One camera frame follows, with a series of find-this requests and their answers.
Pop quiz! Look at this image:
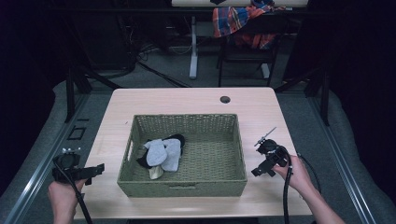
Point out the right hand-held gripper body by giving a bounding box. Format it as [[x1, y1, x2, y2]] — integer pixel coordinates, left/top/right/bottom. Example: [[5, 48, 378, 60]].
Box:
[[253, 126, 290, 173]]

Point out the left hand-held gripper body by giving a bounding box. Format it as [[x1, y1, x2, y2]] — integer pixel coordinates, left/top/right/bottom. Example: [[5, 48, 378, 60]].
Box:
[[51, 147, 95, 185]]

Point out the person's right hand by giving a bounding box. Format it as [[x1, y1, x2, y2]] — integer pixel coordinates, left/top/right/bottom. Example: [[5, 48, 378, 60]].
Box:
[[272, 155, 314, 196]]

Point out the person's left hand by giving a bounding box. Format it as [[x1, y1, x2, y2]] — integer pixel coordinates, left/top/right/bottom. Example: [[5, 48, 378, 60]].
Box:
[[47, 178, 89, 217]]

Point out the green woven basket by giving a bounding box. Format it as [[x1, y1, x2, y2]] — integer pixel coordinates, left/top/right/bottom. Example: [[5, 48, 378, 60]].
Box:
[[116, 113, 248, 199]]

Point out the beige sock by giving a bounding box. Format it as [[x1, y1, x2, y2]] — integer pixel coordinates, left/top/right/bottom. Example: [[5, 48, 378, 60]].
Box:
[[148, 165, 165, 181]]

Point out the light grey sock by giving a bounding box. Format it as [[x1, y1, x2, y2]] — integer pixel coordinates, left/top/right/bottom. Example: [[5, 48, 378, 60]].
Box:
[[161, 137, 183, 173], [143, 138, 169, 168]]

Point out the black metal stand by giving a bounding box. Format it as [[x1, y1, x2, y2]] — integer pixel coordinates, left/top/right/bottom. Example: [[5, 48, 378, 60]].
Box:
[[64, 60, 122, 124], [273, 60, 332, 127]]

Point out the pile of socks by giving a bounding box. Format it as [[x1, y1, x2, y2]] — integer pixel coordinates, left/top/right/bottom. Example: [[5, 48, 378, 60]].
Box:
[[135, 133, 187, 170]]

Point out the black chair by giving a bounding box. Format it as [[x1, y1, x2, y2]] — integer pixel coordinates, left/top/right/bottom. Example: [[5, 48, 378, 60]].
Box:
[[216, 12, 289, 89]]

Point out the white-legged desk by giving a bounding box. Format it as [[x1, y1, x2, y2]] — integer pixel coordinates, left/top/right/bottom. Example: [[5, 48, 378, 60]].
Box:
[[170, 0, 310, 80]]

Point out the plaid cloth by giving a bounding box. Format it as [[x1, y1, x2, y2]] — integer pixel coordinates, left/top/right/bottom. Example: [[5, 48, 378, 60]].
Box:
[[212, 0, 287, 50]]

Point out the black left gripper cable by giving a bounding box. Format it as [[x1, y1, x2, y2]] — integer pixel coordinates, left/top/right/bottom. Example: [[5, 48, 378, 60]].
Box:
[[51, 159, 94, 224]]

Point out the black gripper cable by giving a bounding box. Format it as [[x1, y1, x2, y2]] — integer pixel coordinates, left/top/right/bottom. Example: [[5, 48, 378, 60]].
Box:
[[277, 145, 294, 224], [51, 159, 94, 224]]

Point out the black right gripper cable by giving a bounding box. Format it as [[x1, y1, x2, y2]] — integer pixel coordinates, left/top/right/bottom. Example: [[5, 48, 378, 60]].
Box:
[[277, 145, 294, 224]]

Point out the aluminium floor rail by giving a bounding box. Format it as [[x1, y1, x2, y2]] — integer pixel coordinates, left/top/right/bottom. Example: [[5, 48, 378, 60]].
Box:
[[2, 92, 92, 224], [306, 95, 378, 224]]

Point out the black floor cable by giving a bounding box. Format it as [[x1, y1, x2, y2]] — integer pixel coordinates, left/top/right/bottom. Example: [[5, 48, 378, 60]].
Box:
[[135, 59, 191, 89]]

